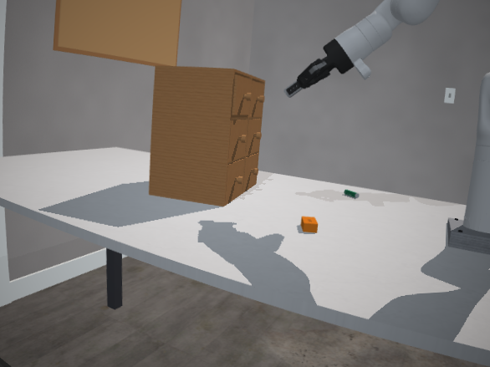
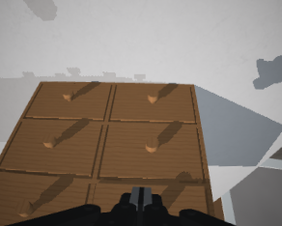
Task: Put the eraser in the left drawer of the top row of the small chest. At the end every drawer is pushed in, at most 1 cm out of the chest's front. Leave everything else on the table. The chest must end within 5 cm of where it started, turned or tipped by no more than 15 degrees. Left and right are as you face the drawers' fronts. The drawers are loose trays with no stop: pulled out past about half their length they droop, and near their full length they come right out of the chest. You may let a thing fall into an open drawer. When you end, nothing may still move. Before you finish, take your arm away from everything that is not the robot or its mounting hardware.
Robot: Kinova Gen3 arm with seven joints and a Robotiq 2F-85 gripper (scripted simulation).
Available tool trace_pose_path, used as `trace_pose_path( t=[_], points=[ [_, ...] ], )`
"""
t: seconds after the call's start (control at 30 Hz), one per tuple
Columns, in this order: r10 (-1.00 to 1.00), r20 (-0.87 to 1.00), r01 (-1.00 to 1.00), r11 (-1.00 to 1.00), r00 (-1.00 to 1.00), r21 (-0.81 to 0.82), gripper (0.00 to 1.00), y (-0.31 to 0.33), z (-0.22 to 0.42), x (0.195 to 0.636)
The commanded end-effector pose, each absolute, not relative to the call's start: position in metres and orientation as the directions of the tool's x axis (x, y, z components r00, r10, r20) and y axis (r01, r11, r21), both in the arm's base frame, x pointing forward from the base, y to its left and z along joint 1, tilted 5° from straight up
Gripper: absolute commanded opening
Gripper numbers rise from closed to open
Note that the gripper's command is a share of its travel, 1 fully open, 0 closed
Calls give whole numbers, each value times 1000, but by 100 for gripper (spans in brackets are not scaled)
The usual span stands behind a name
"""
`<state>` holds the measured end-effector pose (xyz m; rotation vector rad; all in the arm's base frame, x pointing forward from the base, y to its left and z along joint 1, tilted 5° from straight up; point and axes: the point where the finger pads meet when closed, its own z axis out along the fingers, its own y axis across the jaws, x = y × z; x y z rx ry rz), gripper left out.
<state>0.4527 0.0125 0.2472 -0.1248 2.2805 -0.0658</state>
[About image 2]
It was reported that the brown wooden drawer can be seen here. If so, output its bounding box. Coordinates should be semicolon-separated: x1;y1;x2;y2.
26;83;112;122
99;125;203;184
0;122;102;179
93;184;208;216
0;176;90;226
110;84;195;125

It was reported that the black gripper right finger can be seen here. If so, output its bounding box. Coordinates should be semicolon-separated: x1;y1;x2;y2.
140;187;237;226

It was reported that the brown wooden chest of drawers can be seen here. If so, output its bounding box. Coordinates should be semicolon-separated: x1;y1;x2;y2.
0;81;215;217

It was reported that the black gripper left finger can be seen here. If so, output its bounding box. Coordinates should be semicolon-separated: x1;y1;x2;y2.
6;186;142;226

